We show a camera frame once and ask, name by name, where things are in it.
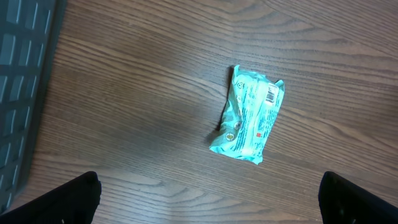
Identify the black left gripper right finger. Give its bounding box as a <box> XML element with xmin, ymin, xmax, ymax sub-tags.
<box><xmin>318</xmin><ymin>171</ymin><xmax>397</xmax><ymax>224</ymax></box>

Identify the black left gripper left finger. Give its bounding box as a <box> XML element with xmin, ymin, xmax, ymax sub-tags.
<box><xmin>1</xmin><ymin>171</ymin><xmax>101</xmax><ymax>224</ymax></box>

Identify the teal snack wrapper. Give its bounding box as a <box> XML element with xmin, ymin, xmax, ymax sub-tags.
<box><xmin>209</xmin><ymin>65</ymin><xmax>285</xmax><ymax>165</ymax></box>

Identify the grey plastic mesh basket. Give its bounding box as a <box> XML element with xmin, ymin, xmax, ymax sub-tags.
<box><xmin>1</xmin><ymin>0</ymin><xmax>67</xmax><ymax>213</ymax></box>

